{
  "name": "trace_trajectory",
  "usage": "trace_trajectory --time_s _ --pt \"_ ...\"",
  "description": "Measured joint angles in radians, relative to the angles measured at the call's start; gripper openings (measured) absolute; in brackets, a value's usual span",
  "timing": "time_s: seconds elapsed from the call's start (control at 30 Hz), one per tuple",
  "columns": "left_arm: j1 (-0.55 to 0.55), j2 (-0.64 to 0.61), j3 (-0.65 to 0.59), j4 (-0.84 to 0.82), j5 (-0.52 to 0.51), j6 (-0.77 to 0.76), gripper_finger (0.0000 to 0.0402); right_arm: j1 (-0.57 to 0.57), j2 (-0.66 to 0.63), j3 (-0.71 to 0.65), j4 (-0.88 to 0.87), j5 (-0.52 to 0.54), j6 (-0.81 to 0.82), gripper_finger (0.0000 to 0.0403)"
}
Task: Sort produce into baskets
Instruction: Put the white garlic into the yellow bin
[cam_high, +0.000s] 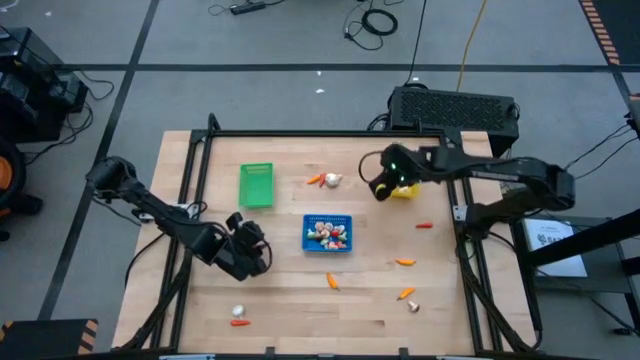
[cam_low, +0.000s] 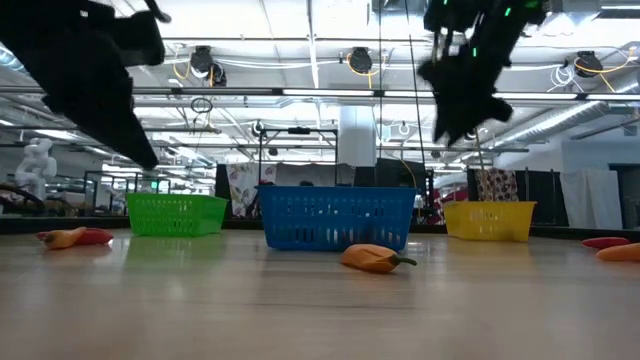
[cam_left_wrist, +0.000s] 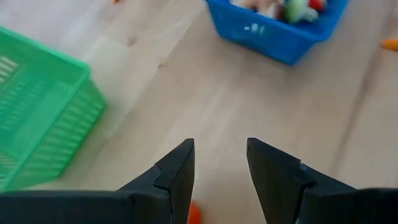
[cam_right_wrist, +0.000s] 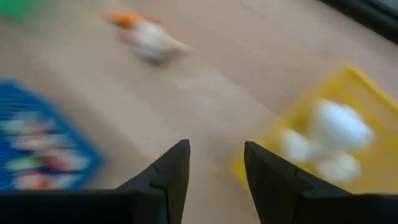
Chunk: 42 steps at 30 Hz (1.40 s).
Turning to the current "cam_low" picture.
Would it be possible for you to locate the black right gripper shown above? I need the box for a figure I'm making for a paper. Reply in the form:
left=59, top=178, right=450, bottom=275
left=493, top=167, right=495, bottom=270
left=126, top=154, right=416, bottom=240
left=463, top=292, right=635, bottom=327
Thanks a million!
left=417, top=29, right=515, bottom=147

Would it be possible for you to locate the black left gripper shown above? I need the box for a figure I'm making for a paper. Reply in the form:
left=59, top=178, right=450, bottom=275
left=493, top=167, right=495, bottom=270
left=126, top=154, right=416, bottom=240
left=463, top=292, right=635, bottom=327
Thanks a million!
left=0, top=0, right=161, bottom=172

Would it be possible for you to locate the red pepper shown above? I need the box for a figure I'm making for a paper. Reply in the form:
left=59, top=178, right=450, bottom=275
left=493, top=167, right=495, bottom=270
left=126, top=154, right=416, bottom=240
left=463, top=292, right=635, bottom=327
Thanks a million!
left=581, top=236, right=632, bottom=250
left=37, top=227, right=115, bottom=247

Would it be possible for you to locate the orange pepper with stem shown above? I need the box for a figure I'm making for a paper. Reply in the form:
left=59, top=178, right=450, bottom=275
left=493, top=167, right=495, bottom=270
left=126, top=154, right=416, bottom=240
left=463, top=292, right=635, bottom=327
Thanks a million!
left=340, top=243, right=418, bottom=275

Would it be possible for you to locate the orange carrot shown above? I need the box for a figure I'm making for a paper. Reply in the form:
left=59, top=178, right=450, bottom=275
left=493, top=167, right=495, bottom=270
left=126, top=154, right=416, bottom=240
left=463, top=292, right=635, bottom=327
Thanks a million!
left=595, top=242, right=640, bottom=263

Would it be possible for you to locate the floral patterned cloth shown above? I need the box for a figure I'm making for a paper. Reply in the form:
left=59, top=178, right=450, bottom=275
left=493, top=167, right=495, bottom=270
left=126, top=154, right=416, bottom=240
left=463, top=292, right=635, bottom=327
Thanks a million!
left=225, top=162, right=277, bottom=201
left=475, top=168, right=520, bottom=203

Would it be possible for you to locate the green plastic basket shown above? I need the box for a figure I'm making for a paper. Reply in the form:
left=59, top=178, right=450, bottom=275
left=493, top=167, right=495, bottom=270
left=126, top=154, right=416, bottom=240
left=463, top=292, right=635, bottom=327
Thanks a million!
left=125, top=192, right=230, bottom=238

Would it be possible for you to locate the white humanoid statue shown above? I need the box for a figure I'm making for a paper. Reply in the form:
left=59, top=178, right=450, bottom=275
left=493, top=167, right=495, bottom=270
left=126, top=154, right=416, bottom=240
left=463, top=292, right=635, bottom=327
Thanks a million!
left=13, top=137, right=59, bottom=202

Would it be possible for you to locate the yellow plastic basket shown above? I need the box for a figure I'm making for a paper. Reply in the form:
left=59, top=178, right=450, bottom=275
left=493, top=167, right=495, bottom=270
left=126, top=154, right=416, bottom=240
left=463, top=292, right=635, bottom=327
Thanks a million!
left=442, top=200, right=538, bottom=243

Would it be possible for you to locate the black partition panel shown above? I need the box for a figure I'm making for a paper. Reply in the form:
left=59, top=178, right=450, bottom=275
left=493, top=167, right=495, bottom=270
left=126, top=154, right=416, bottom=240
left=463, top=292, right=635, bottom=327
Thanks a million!
left=519, top=169, right=569, bottom=226

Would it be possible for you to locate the white column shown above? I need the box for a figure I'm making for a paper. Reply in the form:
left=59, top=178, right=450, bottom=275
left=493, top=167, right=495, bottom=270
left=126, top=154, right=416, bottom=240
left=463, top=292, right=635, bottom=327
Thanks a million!
left=338, top=104, right=378, bottom=168

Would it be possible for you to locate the white cloth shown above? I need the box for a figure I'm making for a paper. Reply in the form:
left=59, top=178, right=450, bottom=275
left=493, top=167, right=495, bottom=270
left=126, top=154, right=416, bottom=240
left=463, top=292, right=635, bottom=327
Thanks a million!
left=558, top=168, right=624, bottom=230

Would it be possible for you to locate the long ceiling light bar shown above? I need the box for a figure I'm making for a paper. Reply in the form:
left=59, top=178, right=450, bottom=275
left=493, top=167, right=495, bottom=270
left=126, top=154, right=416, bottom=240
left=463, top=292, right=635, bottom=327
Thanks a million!
left=130, top=87, right=640, bottom=100

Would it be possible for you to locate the blue plastic basket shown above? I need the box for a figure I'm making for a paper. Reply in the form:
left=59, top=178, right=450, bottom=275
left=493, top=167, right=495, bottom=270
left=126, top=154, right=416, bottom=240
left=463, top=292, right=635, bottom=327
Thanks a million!
left=256, top=185, right=418, bottom=253

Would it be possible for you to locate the hanging black cable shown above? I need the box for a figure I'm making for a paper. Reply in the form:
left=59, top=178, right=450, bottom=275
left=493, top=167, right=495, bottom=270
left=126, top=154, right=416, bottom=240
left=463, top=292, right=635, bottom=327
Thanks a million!
left=403, top=0, right=427, bottom=169

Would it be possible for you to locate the coiled black cable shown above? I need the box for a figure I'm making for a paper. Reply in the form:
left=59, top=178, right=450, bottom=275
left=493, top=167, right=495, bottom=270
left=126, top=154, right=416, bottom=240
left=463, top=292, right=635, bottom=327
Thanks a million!
left=190, top=96, right=215, bottom=115

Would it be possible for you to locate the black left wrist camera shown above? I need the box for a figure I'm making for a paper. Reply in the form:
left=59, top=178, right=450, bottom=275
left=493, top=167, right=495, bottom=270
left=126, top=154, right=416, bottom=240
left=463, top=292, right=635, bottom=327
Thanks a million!
left=112, top=0, right=172, bottom=69

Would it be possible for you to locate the black ceiling cable reel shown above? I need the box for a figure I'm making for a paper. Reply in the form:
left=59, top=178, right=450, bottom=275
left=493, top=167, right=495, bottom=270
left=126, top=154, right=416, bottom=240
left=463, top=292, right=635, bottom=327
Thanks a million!
left=188, top=45, right=215, bottom=76
left=574, top=49, right=605, bottom=79
left=347, top=46, right=374, bottom=75

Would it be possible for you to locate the black metal frame stand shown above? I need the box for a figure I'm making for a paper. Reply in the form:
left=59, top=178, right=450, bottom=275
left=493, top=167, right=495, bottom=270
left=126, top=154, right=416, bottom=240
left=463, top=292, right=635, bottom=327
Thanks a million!
left=257, top=127, right=340, bottom=189

